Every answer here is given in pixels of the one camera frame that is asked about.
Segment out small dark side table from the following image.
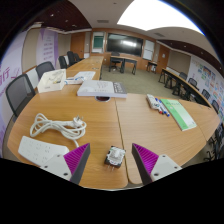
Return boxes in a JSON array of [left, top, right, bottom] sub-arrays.
[[146, 60, 158, 73]]

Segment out small grey charger block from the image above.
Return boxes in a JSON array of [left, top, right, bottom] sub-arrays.
[[104, 145, 127, 173]]

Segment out green booklet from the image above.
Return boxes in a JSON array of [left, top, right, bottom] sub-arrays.
[[159, 98, 198, 132]]

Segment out brown wooden door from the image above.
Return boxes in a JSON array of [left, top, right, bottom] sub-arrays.
[[155, 44, 171, 75]]

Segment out dark wooden desk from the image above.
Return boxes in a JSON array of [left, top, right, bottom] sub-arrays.
[[109, 55, 138, 75]]

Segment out white power strip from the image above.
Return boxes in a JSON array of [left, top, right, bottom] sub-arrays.
[[17, 135, 70, 167]]

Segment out group of colourful wall posters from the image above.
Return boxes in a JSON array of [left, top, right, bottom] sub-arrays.
[[191, 59, 224, 111]]

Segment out coiled white power cable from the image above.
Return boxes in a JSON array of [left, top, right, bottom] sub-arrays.
[[29, 112, 88, 148]]

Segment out large black wall screen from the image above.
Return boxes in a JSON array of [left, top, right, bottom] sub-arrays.
[[106, 32, 145, 57]]

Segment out large bright ceiling light panel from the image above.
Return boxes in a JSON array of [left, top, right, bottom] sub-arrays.
[[116, 0, 205, 36]]

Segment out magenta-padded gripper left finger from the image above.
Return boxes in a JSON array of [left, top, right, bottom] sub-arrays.
[[39, 143, 92, 185]]

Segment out red marker pen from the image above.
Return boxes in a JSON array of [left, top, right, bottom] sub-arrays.
[[154, 97, 164, 115]]

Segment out blue marker pen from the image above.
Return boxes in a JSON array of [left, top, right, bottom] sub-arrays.
[[158, 98, 171, 118]]

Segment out open white cardboard box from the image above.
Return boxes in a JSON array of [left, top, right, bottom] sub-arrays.
[[36, 68, 67, 94]]

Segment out black mesh office chair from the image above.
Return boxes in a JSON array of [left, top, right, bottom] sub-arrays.
[[66, 50, 83, 67], [58, 55, 69, 70], [4, 73, 37, 118], [35, 60, 56, 80]]

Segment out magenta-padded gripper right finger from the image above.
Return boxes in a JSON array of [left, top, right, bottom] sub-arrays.
[[131, 143, 183, 186]]

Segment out whiteboard with green panel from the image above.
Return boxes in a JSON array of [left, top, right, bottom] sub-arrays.
[[91, 31, 105, 54]]

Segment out plain white whiteboard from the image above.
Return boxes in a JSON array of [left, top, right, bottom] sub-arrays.
[[142, 39, 156, 61]]

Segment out black desk chair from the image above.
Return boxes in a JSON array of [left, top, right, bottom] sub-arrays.
[[109, 51, 122, 72]]

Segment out white board eraser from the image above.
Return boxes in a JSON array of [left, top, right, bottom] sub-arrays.
[[145, 93, 161, 110]]

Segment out round black cable grommet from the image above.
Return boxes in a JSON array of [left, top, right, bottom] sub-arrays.
[[94, 95, 112, 103]]

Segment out group of black chairs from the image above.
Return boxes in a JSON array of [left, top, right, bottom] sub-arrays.
[[178, 71, 224, 158]]

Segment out long curved table row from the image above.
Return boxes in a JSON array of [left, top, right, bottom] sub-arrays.
[[158, 68, 213, 108]]

